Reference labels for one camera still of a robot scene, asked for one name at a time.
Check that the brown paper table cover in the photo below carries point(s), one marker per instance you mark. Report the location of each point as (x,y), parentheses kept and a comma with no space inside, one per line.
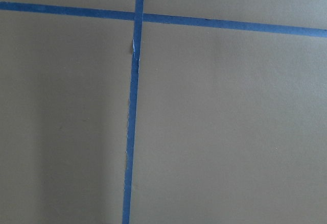
(230,124)

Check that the blue tape line right lengthwise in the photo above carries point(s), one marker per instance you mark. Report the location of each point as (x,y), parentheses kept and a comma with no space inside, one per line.
(136,44)

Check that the blue tape line crosswise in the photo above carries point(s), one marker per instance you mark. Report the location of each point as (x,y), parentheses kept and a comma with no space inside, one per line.
(166,19)

